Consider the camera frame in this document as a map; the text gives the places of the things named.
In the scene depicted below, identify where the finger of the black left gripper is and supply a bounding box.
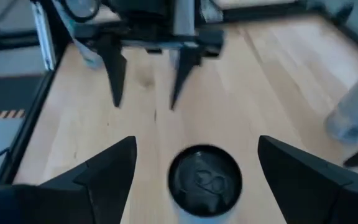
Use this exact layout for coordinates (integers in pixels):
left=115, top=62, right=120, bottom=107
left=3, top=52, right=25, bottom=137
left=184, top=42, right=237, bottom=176
left=169, top=45, right=203, bottom=111
left=96, top=34, right=127, bottom=108

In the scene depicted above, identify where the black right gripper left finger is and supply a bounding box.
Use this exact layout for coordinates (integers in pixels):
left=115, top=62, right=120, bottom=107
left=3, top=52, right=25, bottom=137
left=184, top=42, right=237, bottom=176
left=0, top=136, right=138, bottom=224

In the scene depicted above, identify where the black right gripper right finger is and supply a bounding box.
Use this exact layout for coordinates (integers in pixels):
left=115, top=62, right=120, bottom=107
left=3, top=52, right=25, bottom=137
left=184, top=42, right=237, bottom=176
left=257, top=135, right=358, bottom=224

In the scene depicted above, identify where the white Celsius Tropical Vibe can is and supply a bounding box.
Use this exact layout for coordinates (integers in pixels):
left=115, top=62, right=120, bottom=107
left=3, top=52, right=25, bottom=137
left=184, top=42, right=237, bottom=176
left=167, top=144, right=244, bottom=224
left=324, top=58, right=358, bottom=144

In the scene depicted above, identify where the white palm print Celsius can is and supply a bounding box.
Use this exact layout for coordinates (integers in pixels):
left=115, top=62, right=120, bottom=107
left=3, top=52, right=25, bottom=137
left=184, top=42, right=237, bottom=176
left=52, top=0, right=104, bottom=70

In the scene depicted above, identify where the striped hazard floor tape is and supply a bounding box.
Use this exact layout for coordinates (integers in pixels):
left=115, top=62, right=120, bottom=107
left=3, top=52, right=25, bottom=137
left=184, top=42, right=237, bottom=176
left=0, top=109, right=26, bottom=121

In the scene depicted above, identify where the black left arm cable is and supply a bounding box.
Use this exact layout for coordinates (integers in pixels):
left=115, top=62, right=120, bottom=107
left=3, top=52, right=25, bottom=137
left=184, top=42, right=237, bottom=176
left=61, top=0, right=101, bottom=23

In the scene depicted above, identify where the white aluminium bracket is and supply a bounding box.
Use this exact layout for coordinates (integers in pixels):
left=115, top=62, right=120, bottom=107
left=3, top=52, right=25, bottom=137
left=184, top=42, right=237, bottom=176
left=30, top=1, right=58, bottom=72

